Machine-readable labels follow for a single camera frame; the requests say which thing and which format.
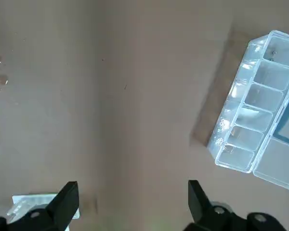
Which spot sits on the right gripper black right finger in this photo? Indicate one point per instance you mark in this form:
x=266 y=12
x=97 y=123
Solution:
x=207 y=216

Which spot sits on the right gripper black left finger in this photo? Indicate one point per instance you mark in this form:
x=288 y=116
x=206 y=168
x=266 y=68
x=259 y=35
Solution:
x=50 y=214

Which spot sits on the clear plastic compartment box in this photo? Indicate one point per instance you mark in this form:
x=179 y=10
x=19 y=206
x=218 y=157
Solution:
x=257 y=115

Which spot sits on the clear acrylic tube rack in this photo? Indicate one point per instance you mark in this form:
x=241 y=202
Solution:
x=26 y=201

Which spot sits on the spilled water drops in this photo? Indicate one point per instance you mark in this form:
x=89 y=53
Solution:
x=1 y=79

